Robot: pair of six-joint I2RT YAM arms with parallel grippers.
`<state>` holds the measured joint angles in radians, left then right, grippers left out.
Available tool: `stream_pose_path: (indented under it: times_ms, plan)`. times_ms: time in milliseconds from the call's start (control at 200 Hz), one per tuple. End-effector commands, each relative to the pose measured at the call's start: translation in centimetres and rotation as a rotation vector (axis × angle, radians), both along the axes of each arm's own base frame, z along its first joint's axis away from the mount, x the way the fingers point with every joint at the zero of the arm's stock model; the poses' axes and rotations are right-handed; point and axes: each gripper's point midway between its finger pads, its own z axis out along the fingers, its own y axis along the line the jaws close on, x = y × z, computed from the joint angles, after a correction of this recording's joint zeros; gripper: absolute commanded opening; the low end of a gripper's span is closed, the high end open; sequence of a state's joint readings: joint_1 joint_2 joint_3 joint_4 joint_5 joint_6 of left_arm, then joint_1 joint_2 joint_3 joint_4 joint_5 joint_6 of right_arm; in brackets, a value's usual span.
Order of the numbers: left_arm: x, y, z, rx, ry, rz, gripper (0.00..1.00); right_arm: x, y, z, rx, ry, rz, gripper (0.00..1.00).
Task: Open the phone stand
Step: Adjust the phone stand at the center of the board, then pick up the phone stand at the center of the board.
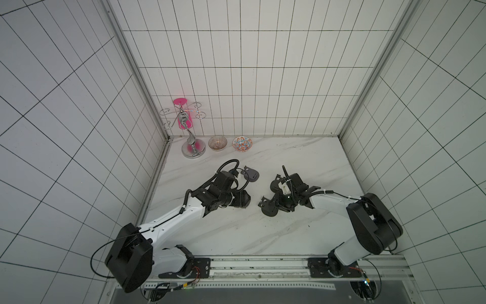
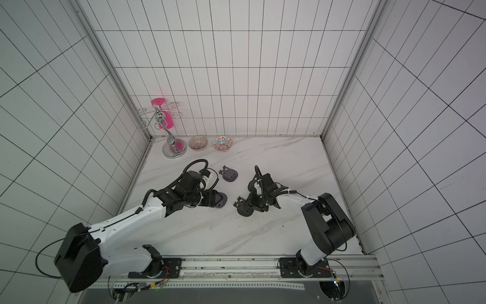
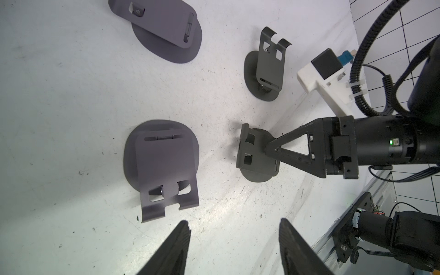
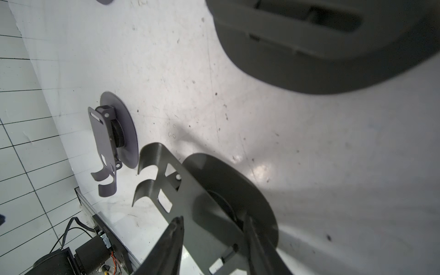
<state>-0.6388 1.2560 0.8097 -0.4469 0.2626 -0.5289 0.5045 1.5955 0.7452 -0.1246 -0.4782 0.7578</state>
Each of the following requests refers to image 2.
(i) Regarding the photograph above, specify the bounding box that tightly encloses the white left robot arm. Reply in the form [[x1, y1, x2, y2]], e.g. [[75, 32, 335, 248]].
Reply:
[[54, 159, 224, 293]]

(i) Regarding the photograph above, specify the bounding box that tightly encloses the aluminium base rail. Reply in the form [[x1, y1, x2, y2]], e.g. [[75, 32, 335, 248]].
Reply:
[[91, 255, 384, 291]]

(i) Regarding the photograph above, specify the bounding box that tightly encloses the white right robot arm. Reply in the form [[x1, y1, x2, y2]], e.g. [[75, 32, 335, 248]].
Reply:
[[234, 165, 356, 277]]

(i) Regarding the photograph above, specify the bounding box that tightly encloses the pink plastic cup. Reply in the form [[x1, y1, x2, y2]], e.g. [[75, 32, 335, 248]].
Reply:
[[151, 98, 174, 130]]

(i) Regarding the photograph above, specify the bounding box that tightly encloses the chrome cup holder stand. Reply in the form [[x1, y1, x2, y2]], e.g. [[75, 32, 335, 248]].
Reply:
[[137, 98, 187, 159]]

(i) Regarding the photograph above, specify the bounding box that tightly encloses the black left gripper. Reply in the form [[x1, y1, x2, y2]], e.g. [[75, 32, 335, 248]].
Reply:
[[185, 189, 224, 208]]

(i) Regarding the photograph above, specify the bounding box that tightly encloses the brown striped glass bowl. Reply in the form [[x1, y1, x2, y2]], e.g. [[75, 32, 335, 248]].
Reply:
[[188, 136, 208, 151]]

